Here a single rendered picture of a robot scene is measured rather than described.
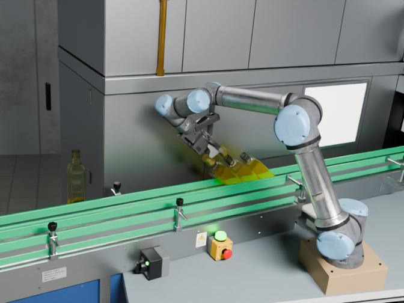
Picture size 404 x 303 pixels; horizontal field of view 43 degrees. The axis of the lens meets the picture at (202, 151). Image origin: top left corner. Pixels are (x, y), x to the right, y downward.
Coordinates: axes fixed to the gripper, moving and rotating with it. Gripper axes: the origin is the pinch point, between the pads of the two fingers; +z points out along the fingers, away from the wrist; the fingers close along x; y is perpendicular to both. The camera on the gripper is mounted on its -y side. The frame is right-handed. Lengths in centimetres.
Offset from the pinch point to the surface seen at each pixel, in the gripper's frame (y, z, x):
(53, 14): -16, -4, -277
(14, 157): 101, 53, -280
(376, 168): -46, 82, 4
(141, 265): 51, -11, 21
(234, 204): 13.3, 12.7, 13.4
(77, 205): 50, -32, -3
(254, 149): -12.0, 25.4, -12.0
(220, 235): 26.1, 10.5, 20.3
